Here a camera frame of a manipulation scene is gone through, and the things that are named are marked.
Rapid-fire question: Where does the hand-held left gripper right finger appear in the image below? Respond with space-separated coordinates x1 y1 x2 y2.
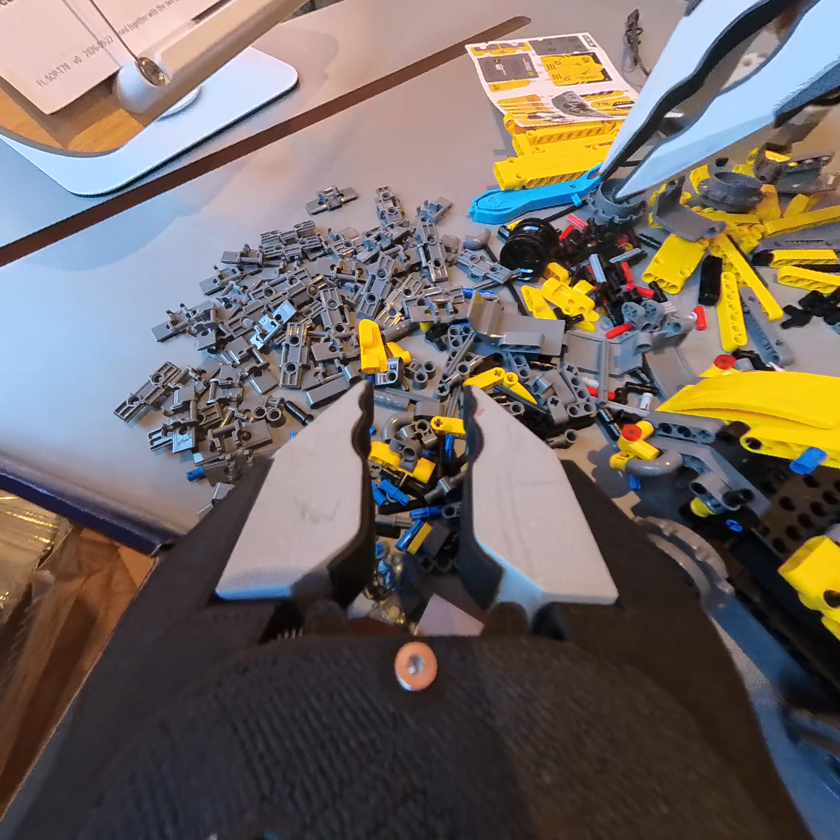
456 385 619 618

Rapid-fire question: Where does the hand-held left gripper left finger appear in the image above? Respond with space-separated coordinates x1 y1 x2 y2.
217 385 376 613

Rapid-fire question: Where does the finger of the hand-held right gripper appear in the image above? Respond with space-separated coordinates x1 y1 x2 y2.
628 16 840 200
611 0 791 187

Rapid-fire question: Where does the pile of toy parts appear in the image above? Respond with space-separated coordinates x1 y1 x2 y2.
112 125 840 598

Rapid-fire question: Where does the grey desk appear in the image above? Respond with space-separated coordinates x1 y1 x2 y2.
0 0 840 840

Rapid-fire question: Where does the yellow black sticker sheet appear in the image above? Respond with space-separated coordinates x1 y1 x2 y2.
465 32 643 135

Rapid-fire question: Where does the blue brick separator tool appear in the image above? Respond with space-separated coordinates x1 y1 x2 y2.
469 176 594 228

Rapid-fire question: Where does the dark blue cardboard box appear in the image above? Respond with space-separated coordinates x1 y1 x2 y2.
0 453 178 556

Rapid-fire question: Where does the yellow black toy vehicle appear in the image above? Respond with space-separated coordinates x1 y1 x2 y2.
607 365 840 690

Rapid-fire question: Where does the instruction sheet on wooden stand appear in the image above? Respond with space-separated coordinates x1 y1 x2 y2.
0 0 309 200

